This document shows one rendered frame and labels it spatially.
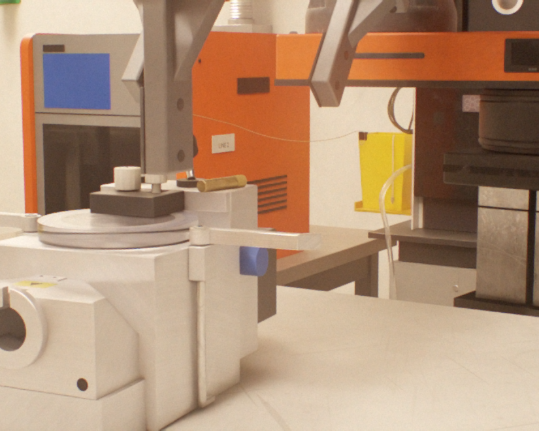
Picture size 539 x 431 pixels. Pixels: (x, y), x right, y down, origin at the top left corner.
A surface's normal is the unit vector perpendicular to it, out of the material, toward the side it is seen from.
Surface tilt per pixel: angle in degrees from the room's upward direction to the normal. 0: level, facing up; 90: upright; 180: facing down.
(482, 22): 90
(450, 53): 90
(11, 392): 90
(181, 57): 90
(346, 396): 0
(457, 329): 0
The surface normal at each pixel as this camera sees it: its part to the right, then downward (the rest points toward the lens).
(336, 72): 0.91, 0.06
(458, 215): -0.51, 0.12
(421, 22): 0.42, 0.12
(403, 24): 0.21, 0.14
